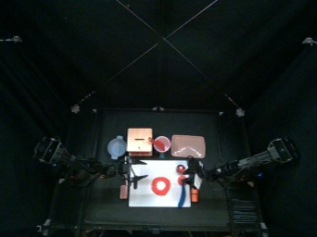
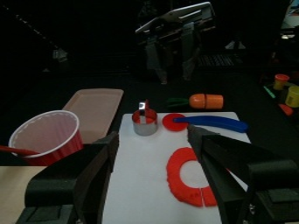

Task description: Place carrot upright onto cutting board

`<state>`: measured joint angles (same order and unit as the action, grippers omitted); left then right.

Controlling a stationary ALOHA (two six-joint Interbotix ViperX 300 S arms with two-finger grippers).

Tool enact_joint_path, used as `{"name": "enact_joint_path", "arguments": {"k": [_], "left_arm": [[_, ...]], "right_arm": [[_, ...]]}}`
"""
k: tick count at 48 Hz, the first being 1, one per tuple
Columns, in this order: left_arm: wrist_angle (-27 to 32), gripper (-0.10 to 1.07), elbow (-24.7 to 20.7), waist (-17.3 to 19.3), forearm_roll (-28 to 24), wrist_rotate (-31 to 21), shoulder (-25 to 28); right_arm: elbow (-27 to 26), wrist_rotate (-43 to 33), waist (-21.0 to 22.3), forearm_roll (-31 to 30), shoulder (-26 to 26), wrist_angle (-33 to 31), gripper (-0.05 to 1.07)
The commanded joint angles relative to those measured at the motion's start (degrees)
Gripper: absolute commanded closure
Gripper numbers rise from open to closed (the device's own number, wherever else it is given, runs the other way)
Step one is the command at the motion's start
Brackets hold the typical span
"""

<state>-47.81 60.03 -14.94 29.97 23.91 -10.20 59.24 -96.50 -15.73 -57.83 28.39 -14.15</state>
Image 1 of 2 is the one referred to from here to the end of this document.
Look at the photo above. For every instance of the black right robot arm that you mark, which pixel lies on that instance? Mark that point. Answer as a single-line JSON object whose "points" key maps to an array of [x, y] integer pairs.
{"points": [[264, 157]]}

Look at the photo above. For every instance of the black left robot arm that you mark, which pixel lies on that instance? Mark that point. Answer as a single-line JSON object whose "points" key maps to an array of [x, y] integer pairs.
{"points": [[62, 154]]}

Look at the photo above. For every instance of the white cutting board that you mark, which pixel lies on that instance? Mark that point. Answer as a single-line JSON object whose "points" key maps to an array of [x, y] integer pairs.
{"points": [[149, 200]]}

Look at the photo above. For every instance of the small red dough piece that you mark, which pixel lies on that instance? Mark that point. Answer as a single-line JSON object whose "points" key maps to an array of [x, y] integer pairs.
{"points": [[181, 180]]}

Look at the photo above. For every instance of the blue plastic dough tool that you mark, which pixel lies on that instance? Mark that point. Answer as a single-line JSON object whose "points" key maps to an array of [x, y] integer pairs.
{"points": [[181, 199]]}

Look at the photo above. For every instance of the small blue toy piece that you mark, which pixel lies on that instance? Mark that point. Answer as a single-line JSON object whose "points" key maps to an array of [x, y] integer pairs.
{"points": [[162, 155]]}

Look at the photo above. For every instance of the wooden toy block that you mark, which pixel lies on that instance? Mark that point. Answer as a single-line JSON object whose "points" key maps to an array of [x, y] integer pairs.
{"points": [[123, 192]]}

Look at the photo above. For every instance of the wooden box red drawer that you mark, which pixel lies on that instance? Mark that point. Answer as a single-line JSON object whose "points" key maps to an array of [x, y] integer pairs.
{"points": [[139, 140]]}

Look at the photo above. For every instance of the light blue bowl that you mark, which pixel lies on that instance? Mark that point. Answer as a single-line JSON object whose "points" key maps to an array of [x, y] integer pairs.
{"points": [[117, 147]]}

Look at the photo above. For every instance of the red stick in cup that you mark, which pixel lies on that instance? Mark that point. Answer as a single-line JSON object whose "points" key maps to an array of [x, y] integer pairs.
{"points": [[151, 141]]}

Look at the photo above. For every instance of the pink square tray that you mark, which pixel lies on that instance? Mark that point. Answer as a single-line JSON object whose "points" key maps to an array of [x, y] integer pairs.
{"points": [[188, 145]]}

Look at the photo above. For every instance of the red plastic cup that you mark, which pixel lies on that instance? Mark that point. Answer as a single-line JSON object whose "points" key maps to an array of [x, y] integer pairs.
{"points": [[162, 144]]}

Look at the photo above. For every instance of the white text label sticker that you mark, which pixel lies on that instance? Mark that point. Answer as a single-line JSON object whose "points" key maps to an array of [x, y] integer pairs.
{"points": [[244, 213]]}

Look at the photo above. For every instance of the vertical metal frame pole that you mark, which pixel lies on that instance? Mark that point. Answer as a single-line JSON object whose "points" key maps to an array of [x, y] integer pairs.
{"points": [[158, 61]]}

